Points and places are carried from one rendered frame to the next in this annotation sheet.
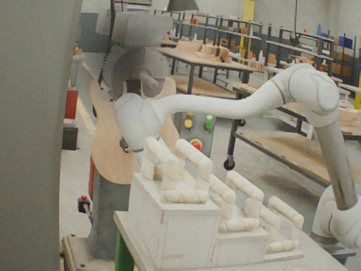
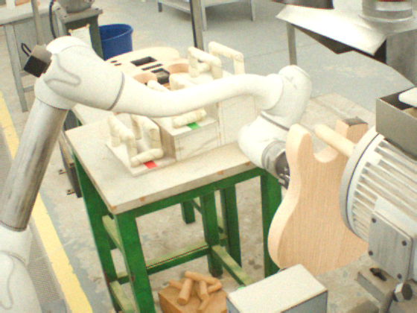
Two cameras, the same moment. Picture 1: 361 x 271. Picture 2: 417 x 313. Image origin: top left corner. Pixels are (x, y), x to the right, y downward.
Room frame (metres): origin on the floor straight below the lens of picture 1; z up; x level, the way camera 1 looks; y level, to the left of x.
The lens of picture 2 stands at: (3.14, -0.20, 1.80)
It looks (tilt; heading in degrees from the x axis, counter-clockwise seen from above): 29 degrees down; 175
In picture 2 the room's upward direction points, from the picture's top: 6 degrees counter-clockwise
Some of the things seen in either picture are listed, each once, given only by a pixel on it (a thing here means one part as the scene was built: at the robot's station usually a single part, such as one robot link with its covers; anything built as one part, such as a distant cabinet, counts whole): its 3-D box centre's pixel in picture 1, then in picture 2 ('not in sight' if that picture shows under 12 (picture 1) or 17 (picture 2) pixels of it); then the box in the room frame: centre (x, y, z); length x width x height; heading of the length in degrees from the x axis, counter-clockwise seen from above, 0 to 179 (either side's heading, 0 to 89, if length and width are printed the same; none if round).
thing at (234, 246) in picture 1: (221, 233); (178, 127); (1.38, -0.15, 0.98); 0.27 x 0.16 x 0.09; 22
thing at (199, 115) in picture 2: (212, 199); (189, 118); (1.47, -0.11, 1.04); 0.11 x 0.03 x 0.03; 112
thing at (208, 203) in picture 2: not in sight; (207, 199); (1.01, -0.06, 0.45); 0.05 x 0.05 x 0.90; 19
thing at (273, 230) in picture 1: (271, 237); (135, 125); (1.34, -0.29, 0.99); 0.03 x 0.03 x 0.09
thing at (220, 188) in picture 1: (216, 186); (185, 84); (1.36, -0.11, 1.12); 0.20 x 0.03 x 0.03; 21
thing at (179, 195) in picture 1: (185, 195); (202, 67); (1.23, -0.03, 1.12); 0.11 x 0.03 x 0.03; 112
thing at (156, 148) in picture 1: (160, 153); (225, 51); (1.30, 0.04, 1.20); 0.20 x 0.03 x 0.03; 21
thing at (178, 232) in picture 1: (169, 220); (217, 103); (1.32, 0.00, 1.02); 0.27 x 0.15 x 0.17; 22
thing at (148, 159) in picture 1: (148, 161); (239, 70); (1.38, 0.07, 1.15); 0.03 x 0.03 x 0.09
